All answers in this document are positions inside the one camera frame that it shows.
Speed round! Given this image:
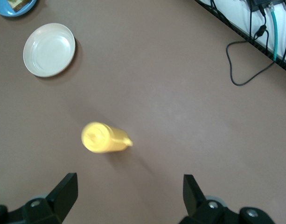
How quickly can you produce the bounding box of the teal cable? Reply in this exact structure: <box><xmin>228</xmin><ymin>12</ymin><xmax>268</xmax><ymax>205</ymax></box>
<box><xmin>270</xmin><ymin>3</ymin><xmax>278</xmax><ymax>62</ymax></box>

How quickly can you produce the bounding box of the yellow mustard squeeze bottle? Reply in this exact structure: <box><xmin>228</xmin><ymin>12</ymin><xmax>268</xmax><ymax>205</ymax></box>
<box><xmin>81</xmin><ymin>121</ymin><xmax>134</xmax><ymax>154</ymax></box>

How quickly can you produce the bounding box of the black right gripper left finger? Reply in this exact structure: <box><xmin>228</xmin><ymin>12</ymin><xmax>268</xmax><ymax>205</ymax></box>
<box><xmin>0</xmin><ymin>172</ymin><xmax>78</xmax><ymax>224</ymax></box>

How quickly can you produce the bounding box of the beige round plate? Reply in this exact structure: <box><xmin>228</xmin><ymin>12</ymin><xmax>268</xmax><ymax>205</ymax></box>
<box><xmin>22</xmin><ymin>22</ymin><xmax>77</xmax><ymax>78</ymax></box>

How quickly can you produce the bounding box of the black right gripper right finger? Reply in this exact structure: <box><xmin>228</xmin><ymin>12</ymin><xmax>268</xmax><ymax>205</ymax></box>
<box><xmin>180</xmin><ymin>174</ymin><xmax>275</xmax><ymax>224</ymax></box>

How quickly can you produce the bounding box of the black network box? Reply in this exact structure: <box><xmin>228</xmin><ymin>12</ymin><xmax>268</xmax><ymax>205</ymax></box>
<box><xmin>247</xmin><ymin>0</ymin><xmax>286</xmax><ymax>12</ymax></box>

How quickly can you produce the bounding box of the toasted bread slice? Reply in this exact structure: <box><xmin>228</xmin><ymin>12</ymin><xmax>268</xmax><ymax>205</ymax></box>
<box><xmin>7</xmin><ymin>0</ymin><xmax>33</xmax><ymax>12</ymax></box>

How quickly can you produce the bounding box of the black cable with ferrite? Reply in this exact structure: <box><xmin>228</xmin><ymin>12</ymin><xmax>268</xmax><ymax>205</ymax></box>
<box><xmin>226</xmin><ymin>7</ymin><xmax>275</xmax><ymax>86</ymax></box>

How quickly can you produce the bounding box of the blue round plate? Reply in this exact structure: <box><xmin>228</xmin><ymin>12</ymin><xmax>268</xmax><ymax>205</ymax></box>
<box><xmin>0</xmin><ymin>0</ymin><xmax>38</xmax><ymax>17</ymax></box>

